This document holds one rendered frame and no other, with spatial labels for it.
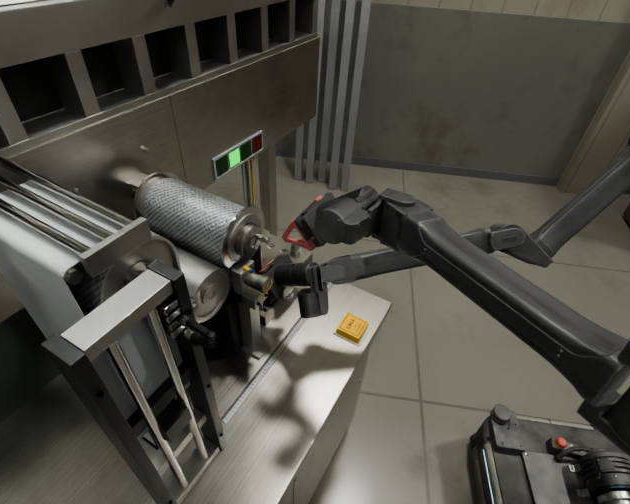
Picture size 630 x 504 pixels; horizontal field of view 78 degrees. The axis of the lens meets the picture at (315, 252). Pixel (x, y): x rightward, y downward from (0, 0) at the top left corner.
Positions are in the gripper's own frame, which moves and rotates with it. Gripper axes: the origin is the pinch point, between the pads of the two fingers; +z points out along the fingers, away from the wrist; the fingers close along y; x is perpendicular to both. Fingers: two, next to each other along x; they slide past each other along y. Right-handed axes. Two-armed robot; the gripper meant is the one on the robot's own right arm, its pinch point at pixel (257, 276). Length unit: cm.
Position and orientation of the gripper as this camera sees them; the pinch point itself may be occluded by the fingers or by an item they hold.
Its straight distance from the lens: 103.0
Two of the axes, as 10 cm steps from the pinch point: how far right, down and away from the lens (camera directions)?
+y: 5.0, -5.6, 6.6
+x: -4.0, -8.2, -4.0
